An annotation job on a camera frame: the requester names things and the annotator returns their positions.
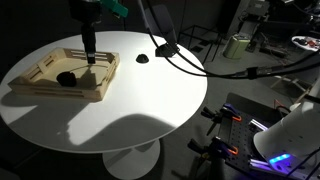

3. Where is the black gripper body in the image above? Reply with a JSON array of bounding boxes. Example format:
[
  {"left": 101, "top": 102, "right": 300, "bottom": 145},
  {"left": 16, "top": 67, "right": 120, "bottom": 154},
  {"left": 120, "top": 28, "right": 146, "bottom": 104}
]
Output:
[{"left": 68, "top": 0, "right": 103, "bottom": 26}]

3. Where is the black lumpy object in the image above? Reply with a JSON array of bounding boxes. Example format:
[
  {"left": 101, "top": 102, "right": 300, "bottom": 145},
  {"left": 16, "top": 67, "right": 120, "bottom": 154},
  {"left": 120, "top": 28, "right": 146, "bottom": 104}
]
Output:
[{"left": 55, "top": 71, "right": 78, "bottom": 88}]

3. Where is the small black dome object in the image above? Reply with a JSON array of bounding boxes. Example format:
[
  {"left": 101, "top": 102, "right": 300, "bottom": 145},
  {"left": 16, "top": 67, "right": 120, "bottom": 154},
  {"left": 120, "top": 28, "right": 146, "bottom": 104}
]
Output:
[{"left": 135, "top": 53, "right": 150, "bottom": 64}]

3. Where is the light wooden slotted tray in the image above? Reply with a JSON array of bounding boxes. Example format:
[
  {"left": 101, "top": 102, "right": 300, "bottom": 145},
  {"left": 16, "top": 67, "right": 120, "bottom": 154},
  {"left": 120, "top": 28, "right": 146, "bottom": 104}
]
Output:
[{"left": 7, "top": 47, "right": 121, "bottom": 104}]

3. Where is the grey plastic chair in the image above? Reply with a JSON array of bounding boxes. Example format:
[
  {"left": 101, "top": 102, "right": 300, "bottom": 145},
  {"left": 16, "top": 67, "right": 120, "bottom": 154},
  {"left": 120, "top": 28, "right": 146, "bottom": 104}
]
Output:
[{"left": 143, "top": 4, "right": 178, "bottom": 43}]

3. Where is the green canister container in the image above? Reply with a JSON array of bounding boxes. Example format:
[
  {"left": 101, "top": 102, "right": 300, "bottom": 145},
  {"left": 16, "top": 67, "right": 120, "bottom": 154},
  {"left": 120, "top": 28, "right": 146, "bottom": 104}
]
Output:
[{"left": 222, "top": 34, "right": 251, "bottom": 60}]

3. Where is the purple orange spring clamp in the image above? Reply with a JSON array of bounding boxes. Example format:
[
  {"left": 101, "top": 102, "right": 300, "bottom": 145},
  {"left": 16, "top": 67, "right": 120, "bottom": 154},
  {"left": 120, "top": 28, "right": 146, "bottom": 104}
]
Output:
[
  {"left": 200, "top": 103, "right": 243, "bottom": 136},
  {"left": 187, "top": 136, "right": 240, "bottom": 161}
]

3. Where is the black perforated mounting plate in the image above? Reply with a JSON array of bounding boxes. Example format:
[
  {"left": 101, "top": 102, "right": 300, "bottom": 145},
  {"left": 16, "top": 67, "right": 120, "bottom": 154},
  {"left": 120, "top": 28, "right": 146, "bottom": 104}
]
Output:
[{"left": 218, "top": 109, "right": 292, "bottom": 175}]

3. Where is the white wooden slat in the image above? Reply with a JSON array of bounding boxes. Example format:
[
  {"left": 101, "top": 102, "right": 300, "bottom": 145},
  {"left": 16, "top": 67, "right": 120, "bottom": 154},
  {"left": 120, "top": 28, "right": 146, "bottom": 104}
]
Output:
[{"left": 271, "top": 74, "right": 308, "bottom": 93}]

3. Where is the white round side table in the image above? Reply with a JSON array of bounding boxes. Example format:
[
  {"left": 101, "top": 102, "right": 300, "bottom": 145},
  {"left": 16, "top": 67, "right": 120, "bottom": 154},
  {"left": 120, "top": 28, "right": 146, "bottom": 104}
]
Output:
[{"left": 291, "top": 34, "right": 320, "bottom": 54}]

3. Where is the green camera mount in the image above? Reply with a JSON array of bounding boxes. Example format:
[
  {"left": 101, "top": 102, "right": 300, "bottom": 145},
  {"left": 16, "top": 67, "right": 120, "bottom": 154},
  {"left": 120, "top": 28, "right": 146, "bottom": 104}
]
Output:
[{"left": 100, "top": 0, "right": 129, "bottom": 18}]

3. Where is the black angled bracket stand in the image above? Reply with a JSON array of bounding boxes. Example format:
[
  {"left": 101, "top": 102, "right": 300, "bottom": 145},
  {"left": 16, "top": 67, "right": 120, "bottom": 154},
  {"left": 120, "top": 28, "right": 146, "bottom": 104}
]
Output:
[{"left": 154, "top": 39, "right": 181, "bottom": 58}]

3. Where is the black metal frame stand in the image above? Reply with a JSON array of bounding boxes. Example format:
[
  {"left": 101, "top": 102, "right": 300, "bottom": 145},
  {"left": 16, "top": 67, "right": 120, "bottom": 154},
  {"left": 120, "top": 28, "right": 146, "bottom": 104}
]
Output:
[{"left": 177, "top": 24, "right": 224, "bottom": 66}]

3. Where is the white table pedestal foot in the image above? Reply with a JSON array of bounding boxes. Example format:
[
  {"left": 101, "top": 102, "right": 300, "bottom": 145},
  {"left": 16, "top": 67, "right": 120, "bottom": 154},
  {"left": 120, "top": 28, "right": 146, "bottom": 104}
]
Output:
[{"left": 102, "top": 138, "right": 162, "bottom": 180}]

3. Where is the thick black cable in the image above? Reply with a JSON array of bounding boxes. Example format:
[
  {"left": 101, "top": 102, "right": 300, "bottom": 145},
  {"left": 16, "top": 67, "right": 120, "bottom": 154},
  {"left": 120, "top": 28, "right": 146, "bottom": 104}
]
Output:
[{"left": 136, "top": 0, "right": 320, "bottom": 80}]

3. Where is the silver aluminium rail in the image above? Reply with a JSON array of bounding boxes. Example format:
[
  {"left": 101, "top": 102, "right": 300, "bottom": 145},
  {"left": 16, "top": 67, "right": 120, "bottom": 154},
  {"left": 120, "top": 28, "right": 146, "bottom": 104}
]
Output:
[
  {"left": 249, "top": 119, "right": 269, "bottom": 133},
  {"left": 249, "top": 158, "right": 279, "bottom": 173}
]

